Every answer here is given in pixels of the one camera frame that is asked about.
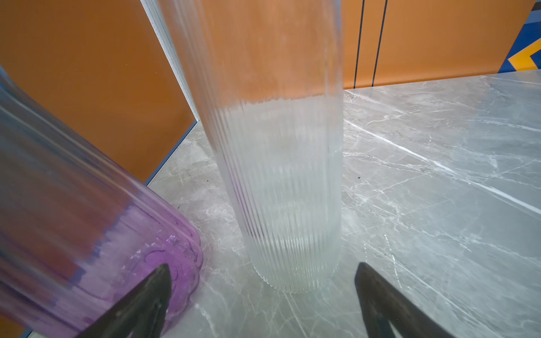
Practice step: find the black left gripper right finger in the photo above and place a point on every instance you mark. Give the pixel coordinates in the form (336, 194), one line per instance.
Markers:
(385, 310)

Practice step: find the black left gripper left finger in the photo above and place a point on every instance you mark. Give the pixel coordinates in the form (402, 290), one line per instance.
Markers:
(140, 313)

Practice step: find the clear ribbed glass vase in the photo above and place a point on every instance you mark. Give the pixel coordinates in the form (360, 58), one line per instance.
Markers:
(266, 80)

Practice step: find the purple glass vase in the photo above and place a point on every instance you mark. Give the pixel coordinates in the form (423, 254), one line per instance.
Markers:
(78, 232)

